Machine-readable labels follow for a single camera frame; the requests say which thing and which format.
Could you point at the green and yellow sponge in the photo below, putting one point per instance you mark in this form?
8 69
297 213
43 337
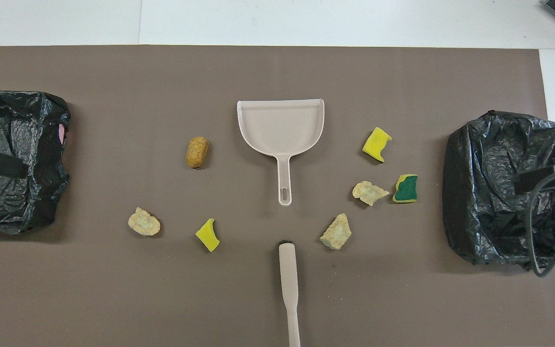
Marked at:
406 189

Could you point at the beige crumbly foam chunk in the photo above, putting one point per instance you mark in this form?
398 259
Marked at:
368 192
143 222
337 233

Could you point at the large yellow sponge piece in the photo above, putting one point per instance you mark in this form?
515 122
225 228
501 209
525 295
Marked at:
376 143

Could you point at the brown bread roll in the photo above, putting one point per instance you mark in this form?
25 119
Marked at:
197 152

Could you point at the small yellow sponge piece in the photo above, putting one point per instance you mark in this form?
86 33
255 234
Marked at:
207 236

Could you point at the beige plastic dustpan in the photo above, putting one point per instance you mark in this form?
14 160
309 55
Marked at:
280 125

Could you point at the beige hand brush black bristles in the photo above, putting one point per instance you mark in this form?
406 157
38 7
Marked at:
288 274

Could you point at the black bagged bin pink mark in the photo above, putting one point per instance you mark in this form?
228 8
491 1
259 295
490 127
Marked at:
17 120

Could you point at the brown table mat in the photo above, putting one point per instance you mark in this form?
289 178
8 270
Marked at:
162 289

